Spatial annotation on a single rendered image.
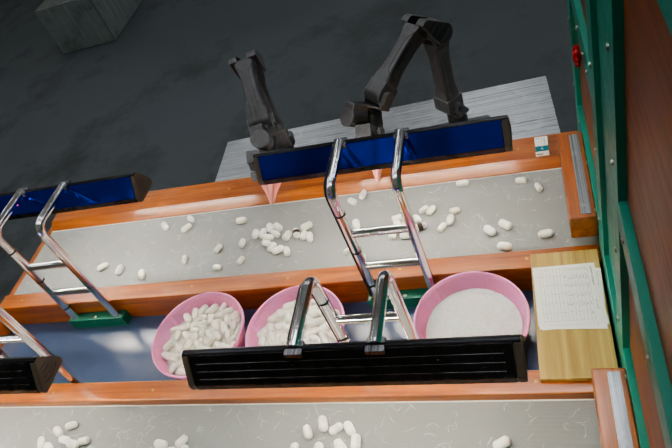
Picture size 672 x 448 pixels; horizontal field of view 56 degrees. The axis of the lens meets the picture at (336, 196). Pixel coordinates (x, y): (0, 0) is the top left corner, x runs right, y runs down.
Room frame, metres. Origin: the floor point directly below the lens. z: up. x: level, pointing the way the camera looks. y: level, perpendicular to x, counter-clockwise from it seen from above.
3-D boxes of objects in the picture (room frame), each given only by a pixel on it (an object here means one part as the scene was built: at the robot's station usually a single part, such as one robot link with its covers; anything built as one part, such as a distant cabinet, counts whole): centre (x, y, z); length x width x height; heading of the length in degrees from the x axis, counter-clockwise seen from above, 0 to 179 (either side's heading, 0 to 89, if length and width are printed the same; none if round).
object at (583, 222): (1.06, -0.56, 0.83); 0.30 x 0.06 x 0.07; 155
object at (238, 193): (1.62, 0.15, 0.67); 1.81 x 0.12 x 0.19; 65
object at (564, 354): (0.77, -0.36, 0.77); 0.33 x 0.15 x 0.01; 155
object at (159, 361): (1.17, 0.48, 0.72); 0.27 x 0.27 x 0.10
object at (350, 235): (1.12, -0.09, 0.90); 0.20 x 0.19 x 0.45; 65
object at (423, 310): (0.86, -0.17, 0.72); 0.27 x 0.27 x 0.10
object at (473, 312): (0.86, -0.17, 0.71); 0.22 x 0.22 x 0.06
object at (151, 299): (1.27, 0.31, 0.71); 1.81 x 0.06 x 0.11; 65
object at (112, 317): (1.53, 0.78, 0.90); 0.20 x 0.19 x 0.45; 65
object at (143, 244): (1.43, 0.24, 0.73); 1.81 x 0.30 x 0.02; 65
